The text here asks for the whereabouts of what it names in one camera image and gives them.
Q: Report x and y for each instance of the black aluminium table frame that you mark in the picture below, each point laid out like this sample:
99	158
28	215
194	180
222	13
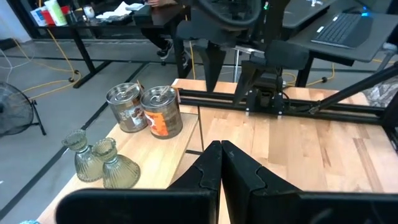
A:
357	116

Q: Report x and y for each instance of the white cup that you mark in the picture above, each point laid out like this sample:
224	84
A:
88	12

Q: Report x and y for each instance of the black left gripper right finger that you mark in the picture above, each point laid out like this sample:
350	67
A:
280	208

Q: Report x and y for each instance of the green white bottle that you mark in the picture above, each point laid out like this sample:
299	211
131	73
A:
56	12

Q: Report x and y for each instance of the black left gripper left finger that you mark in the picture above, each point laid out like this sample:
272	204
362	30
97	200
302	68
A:
186	205

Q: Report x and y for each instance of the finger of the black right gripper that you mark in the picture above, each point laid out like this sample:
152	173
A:
213	68
247	81

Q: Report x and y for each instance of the blue patterned round tin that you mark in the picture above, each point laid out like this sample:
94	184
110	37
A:
29	222

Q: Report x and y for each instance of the black computer keyboard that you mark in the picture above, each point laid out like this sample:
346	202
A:
339	29

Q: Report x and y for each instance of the person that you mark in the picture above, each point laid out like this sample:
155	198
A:
154	35

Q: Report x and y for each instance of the metal can orange label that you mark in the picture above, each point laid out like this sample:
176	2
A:
163	115

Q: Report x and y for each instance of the white blue box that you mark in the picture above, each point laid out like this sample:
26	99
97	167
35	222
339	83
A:
37	17

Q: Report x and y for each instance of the computer mouse blue light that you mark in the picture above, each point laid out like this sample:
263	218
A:
364	14

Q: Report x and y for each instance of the red container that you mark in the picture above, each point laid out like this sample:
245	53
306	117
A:
46	17

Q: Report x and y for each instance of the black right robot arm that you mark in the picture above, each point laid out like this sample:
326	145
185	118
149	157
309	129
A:
265	93

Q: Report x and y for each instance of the green glass candlestick holder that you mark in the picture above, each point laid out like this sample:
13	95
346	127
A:
119	171
84	161

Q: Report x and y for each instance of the metal can picture label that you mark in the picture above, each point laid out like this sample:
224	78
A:
127	109

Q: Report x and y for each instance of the white papers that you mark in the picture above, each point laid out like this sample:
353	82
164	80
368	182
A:
118	11

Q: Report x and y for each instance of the black floor fan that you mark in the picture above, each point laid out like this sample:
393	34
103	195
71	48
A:
15	109

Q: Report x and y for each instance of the black desk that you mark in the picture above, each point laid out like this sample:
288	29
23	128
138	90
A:
82	49
382	34

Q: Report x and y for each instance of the grey patterned bag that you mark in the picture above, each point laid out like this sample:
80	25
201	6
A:
381	91

